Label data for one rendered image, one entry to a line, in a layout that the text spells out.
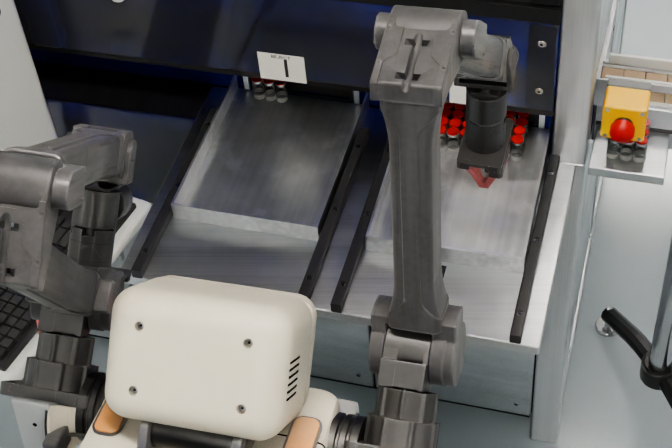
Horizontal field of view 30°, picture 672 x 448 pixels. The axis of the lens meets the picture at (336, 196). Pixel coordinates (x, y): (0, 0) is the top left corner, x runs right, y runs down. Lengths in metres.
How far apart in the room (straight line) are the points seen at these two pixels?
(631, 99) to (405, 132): 0.87
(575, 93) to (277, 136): 0.55
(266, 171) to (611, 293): 1.22
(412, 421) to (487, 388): 1.32
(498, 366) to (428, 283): 1.30
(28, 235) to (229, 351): 0.26
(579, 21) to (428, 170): 0.74
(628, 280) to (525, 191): 1.08
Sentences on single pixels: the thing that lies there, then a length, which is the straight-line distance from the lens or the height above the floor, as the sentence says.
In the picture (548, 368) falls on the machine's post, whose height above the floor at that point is 0.28.
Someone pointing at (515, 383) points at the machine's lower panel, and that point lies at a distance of 2.73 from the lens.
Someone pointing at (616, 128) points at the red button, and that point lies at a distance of 2.09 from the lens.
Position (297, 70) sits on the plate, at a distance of 2.19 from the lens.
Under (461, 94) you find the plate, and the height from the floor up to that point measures 1.01.
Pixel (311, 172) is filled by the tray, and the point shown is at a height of 0.88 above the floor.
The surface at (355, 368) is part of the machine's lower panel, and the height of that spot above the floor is 0.15.
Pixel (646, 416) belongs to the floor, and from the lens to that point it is 2.96.
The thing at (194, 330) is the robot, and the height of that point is 1.37.
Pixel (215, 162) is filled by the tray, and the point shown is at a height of 0.88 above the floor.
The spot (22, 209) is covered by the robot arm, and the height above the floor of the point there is 1.59.
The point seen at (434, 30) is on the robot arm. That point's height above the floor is 1.62.
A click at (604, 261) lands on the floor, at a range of 3.23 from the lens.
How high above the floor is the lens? 2.44
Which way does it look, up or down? 46 degrees down
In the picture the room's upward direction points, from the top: 6 degrees counter-clockwise
